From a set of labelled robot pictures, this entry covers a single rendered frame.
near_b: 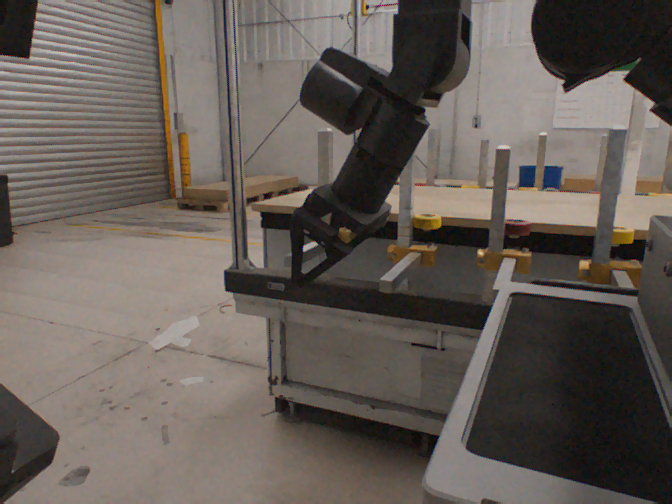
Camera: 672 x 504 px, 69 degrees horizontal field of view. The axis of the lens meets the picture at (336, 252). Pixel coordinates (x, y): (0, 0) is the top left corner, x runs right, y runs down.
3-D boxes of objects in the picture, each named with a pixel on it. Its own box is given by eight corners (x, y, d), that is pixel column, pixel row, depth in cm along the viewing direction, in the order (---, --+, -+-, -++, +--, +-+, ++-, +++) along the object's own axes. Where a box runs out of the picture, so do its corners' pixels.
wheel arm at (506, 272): (507, 308, 102) (508, 288, 101) (490, 305, 103) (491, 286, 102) (518, 259, 141) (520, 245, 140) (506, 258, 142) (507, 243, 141)
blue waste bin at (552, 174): (560, 225, 614) (566, 166, 596) (512, 221, 636) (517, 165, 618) (559, 217, 666) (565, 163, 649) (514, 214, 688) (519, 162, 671)
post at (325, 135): (329, 287, 152) (328, 128, 140) (318, 285, 153) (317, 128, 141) (333, 284, 155) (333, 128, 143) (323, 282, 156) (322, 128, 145)
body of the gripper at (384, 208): (303, 205, 49) (336, 139, 45) (339, 189, 58) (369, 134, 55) (356, 241, 47) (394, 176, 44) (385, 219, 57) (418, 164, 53)
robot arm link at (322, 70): (447, 43, 40) (467, 56, 48) (336, -20, 43) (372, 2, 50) (377, 168, 45) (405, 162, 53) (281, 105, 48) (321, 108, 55)
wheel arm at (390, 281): (392, 297, 112) (392, 279, 111) (378, 295, 113) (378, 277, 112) (432, 254, 151) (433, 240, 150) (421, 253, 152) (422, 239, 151)
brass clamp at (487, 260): (528, 275, 126) (530, 256, 125) (475, 269, 131) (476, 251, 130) (529, 269, 132) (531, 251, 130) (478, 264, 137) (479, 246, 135)
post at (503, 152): (495, 323, 134) (510, 145, 122) (482, 322, 135) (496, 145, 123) (496, 319, 137) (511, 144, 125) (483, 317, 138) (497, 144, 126)
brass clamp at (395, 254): (432, 268, 136) (433, 250, 135) (386, 263, 141) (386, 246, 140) (437, 263, 141) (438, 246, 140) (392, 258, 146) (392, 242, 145)
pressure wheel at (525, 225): (494, 255, 144) (497, 217, 141) (521, 255, 143) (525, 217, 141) (502, 262, 136) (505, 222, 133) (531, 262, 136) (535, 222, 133)
